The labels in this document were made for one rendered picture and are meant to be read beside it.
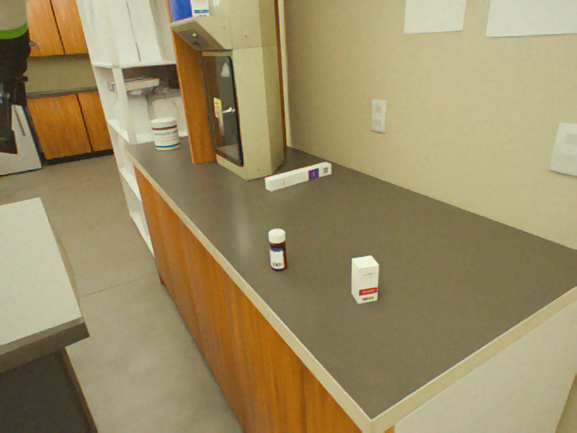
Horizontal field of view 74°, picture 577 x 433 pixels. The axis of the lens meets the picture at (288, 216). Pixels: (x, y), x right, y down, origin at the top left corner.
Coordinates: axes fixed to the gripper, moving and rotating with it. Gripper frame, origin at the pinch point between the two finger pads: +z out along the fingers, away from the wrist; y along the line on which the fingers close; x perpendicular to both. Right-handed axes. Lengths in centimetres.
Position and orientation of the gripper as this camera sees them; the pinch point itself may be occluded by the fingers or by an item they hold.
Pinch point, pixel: (14, 124)
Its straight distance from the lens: 104.3
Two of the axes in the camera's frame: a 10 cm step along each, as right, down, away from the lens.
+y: 1.6, 8.7, -4.6
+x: 8.9, 0.7, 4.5
